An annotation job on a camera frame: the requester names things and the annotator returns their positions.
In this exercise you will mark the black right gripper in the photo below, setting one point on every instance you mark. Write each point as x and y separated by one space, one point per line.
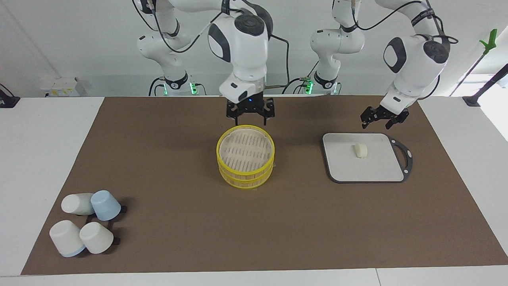
250 105

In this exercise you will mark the brown table mat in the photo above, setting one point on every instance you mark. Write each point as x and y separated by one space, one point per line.
178 206

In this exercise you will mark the thin black pole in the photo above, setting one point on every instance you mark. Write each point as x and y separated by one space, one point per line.
466 75

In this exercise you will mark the white steamed bun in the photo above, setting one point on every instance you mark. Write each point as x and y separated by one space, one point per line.
360 150

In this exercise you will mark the white plastic cup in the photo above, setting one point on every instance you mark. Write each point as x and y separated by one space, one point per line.
97 238

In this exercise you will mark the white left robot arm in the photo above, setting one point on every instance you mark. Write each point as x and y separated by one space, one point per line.
412 67

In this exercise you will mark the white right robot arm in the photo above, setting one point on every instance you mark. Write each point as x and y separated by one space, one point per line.
246 51

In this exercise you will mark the white box with yellow labels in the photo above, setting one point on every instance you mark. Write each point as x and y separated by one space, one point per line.
61 86

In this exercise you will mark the light blue plastic cup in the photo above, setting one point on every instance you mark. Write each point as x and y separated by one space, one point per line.
106 205

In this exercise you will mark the white cup with blue rim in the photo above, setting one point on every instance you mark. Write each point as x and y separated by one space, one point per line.
75 203
65 238

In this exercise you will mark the black clamp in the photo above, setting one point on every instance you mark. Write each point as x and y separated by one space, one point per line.
8 101

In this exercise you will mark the white mesh steamer liner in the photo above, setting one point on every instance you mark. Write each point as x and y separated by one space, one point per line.
246 150

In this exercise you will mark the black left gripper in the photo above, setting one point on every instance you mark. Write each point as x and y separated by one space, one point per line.
393 113

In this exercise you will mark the green clip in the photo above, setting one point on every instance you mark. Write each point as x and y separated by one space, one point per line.
490 41

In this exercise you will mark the yellow slatted steamer basket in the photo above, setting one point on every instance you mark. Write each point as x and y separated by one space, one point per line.
246 182

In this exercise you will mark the yellow steamer tier with liner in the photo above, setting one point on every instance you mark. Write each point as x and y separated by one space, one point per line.
219 159

